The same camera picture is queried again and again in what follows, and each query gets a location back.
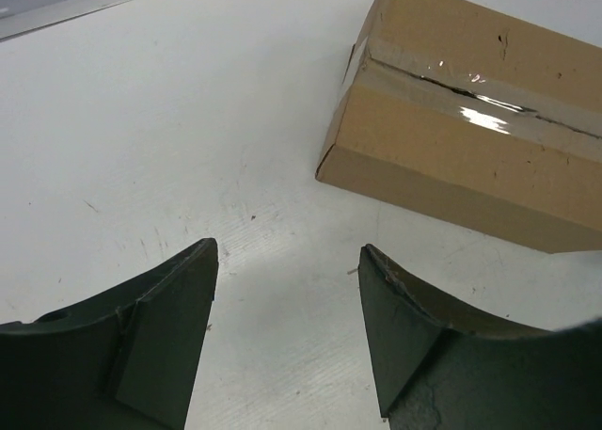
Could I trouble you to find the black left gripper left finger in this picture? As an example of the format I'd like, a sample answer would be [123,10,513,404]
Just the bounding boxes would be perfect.
[1,238,218,429]

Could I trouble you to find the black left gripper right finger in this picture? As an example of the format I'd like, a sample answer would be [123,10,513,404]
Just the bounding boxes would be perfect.
[358,245,601,429]

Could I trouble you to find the brown cardboard express box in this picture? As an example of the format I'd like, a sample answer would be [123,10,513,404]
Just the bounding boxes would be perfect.
[316,0,601,253]

